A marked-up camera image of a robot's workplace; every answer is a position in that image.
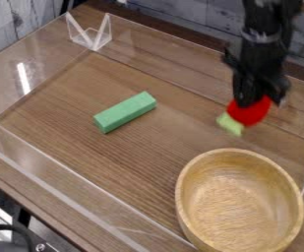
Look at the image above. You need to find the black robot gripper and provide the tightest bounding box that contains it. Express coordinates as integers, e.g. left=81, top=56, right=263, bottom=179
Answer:
left=223, top=35, right=291, bottom=108

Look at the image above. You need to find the red plush strawberry toy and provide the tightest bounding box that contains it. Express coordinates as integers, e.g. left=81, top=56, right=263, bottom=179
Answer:
left=216, top=95, right=271, bottom=137

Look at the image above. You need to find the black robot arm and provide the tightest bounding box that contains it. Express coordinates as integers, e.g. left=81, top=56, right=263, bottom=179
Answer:
left=223, top=0, right=304, bottom=108

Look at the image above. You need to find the green foam block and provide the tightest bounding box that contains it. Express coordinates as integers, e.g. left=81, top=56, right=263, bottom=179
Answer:
left=94, top=92, right=157, bottom=134

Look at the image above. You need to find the wooden bowl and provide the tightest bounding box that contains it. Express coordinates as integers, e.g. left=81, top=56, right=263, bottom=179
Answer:
left=176, top=148, right=304, bottom=252

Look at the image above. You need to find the black device with knob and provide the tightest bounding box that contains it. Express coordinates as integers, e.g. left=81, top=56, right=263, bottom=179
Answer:
left=0, top=229, right=64, bottom=252

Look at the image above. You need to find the clear acrylic enclosure wall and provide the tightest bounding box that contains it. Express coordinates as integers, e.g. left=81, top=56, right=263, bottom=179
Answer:
left=0, top=7, right=304, bottom=252

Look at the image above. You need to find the black cable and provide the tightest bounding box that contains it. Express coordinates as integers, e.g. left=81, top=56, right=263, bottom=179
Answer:
left=0, top=223, right=34, bottom=252

